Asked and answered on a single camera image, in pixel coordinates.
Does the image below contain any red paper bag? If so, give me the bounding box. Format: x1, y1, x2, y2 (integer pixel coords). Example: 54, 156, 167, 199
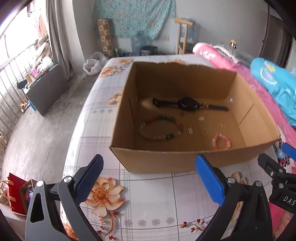
8, 173, 26, 215

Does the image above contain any pink floral blanket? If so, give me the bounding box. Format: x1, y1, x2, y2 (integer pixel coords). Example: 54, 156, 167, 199
192, 42, 296, 232

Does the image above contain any dark grey cabinet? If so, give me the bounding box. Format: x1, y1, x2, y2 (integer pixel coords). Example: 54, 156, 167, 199
26, 64, 69, 116

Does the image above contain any floral plaid bed sheet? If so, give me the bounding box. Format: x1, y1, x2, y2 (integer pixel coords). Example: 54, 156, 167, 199
63, 58, 218, 240

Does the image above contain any blue cartoon blanket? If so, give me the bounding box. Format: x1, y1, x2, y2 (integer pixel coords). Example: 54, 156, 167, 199
250, 58, 295, 128

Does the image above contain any brown cardboard box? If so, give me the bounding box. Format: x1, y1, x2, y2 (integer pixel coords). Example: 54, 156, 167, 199
110, 62, 280, 173

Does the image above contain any wooden chair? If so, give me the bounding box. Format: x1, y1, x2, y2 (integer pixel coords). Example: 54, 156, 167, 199
174, 18, 195, 55

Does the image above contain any grey curtain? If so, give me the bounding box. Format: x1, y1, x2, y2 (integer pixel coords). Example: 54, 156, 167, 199
46, 0, 74, 81

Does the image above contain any pink strap smart watch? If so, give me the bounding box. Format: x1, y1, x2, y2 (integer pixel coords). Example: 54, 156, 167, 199
152, 97, 229, 111

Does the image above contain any small figurine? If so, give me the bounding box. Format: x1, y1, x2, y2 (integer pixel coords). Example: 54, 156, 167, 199
230, 39, 237, 49

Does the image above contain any multicolour bead bracelet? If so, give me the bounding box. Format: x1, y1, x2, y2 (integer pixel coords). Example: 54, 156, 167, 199
139, 114, 184, 142

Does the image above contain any gold earrings cluster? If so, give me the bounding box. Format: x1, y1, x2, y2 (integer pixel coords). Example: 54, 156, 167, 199
179, 110, 228, 135

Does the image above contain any pink orange bead bracelet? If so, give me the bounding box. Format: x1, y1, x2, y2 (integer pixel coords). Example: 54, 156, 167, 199
211, 133, 232, 151

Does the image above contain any white plastic bag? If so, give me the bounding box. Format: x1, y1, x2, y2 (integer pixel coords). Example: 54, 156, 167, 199
83, 52, 108, 76

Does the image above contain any patterned tall box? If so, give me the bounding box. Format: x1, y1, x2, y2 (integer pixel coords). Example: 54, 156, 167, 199
97, 18, 113, 58

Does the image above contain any teal floral wall cloth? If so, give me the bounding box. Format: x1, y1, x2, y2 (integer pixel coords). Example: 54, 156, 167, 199
92, 0, 176, 40

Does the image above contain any brown paper bag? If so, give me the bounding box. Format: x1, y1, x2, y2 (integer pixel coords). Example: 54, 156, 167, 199
20, 179, 37, 212

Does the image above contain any grey lace pillow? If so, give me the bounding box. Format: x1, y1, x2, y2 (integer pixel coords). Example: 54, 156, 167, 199
212, 44, 254, 66

